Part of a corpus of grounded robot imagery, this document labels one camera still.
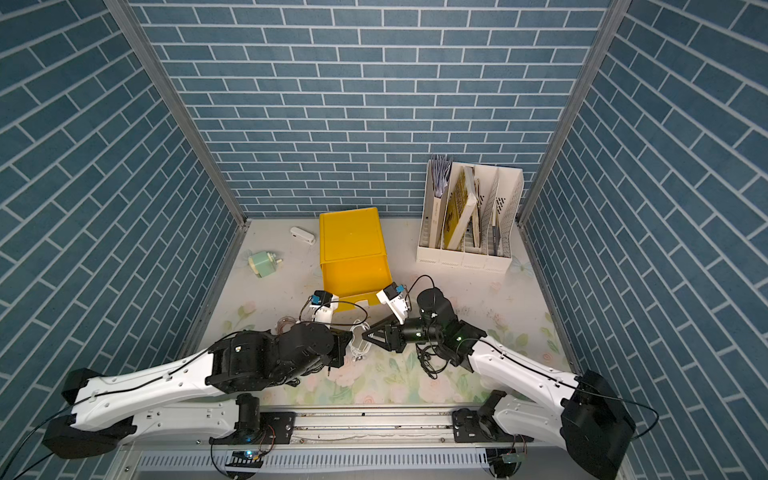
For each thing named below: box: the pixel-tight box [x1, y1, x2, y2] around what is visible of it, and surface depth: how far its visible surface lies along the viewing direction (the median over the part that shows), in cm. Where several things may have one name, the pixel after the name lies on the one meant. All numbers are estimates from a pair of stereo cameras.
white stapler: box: [290, 226, 316, 245], surface depth 114 cm
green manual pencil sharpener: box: [248, 251, 283, 278], surface depth 102 cm
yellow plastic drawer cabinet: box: [319, 207, 393, 313], surface depth 88 cm
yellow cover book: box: [443, 166, 477, 250], surface depth 100 cm
